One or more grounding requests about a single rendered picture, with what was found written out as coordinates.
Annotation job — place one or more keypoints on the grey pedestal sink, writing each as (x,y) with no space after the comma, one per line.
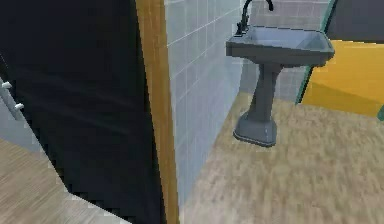
(263,100)

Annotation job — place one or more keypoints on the black curved faucet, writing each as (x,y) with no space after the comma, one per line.
(244,16)

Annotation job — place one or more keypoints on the black room door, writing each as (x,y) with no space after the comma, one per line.
(86,110)

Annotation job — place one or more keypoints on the yellow cabinet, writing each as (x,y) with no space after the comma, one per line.
(350,76)

